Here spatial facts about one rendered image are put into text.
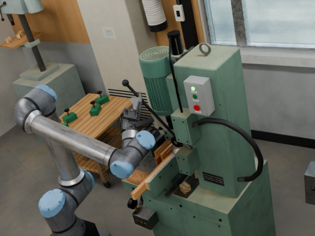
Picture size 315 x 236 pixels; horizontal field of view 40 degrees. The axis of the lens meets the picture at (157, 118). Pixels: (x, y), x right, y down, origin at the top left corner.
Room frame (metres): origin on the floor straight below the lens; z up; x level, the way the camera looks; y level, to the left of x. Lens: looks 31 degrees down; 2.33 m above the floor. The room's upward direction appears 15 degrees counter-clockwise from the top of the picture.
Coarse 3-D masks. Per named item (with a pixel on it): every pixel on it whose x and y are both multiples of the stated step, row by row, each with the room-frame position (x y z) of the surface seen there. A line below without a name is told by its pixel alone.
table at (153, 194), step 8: (144, 160) 1.98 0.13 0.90; (152, 160) 1.96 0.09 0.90; (136, 168) 1.92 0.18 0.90; (144, 168) 1.91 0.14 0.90; (152, 168) 1.89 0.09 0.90; (176, 168) 1.86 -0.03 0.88; (168, 176) 1.81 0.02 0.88; (128, 184) 1.82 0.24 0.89; (136, 184) 1.79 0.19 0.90; (160, 184) 1.76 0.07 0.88; (144, 192) 1.75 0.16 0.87; (152, 192) 1.71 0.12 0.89; (160, 192) 1.75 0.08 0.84
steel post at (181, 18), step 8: (176, 0) 3.37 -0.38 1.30; (184, 0) 3.33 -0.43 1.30; (176, 8) 3.35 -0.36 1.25; (184, 8) 3.33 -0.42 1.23; (176, 16) 3.36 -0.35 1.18; (184, 16) 3.34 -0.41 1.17; (192, 16) 3.35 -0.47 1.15; (184, 24) 3.35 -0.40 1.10; (192, 24) 3.33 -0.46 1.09; (184, 32) 3.36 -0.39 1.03; (192, 32) 3.32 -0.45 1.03; (184, 40) 3.37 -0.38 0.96; (192, 40) 3.32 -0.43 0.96
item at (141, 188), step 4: (168, 156) 1.90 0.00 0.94; (164, 160) 1.88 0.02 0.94; (160, 164) 1.85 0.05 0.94; (156, 168) 1.83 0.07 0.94; (152, 172) 1.80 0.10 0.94; (148, 176) 1.78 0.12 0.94; (144, 180) 1.75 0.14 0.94; (140, 184) 1.73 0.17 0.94; (144, 184) 1.73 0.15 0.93; (136, 188) 1.71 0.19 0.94; (140, 188) 1.71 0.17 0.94; (144, 188) 1.73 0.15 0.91; (132, 192) 1.69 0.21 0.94; (136, 192) 1.68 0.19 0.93; (140, 192) 1.70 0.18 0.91; (132, 196) 1.68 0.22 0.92; (136, 196) 1.68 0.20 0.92
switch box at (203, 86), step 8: (192, 80) 1.64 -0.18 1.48; (200, 80) 1.62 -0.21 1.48; (208, 80) 1.62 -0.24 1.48; (200, 88) 1.59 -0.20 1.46; (208, 88) 1.61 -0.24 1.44; (192, 96) 1.63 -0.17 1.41; (200, 96) 1.60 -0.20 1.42; (208, 96) 1.60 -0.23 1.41; (192, 104) 1.64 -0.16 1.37; (200, 104) 1.61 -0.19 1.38; (208, 104) 1.59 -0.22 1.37; (192, 112) 1.64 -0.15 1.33; (208, 112) 1.59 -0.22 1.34
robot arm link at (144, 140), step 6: (144, 132) 1.61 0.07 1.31; (138, 138) 1.57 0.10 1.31; (144, 138) 1.58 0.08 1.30; (150, 138) 1.59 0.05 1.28; (132, 144) 1.56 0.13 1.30; (138, 144) 1.56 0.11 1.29; (144, 144) 1.55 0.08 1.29; (150, 144) 1.56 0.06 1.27; (144, 150) 1.55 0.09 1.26; (144, 156) 1.54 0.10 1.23
